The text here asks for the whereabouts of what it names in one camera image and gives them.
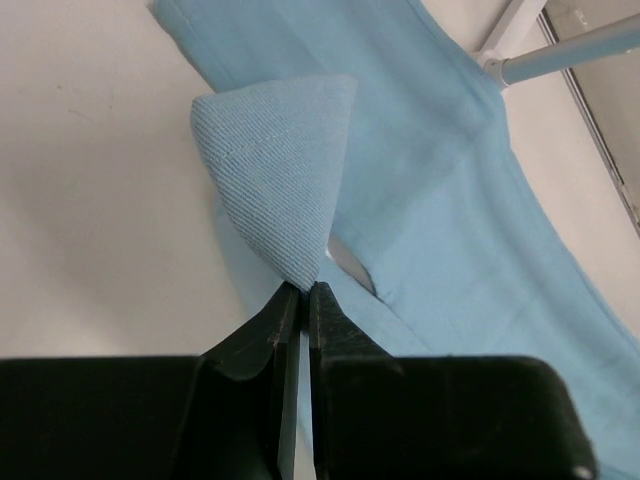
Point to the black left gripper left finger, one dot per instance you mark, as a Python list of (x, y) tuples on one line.
[(226, 414)]

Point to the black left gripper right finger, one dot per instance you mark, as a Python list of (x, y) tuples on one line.
[(379, 416)]

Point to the light blue trousers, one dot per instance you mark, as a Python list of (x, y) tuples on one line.
[(433, 201)]

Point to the aluminium rail right side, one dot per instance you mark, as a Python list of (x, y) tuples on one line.
[(606, 90)]

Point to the white clothes rack with rail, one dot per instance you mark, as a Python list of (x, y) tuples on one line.
[(496, 56)]

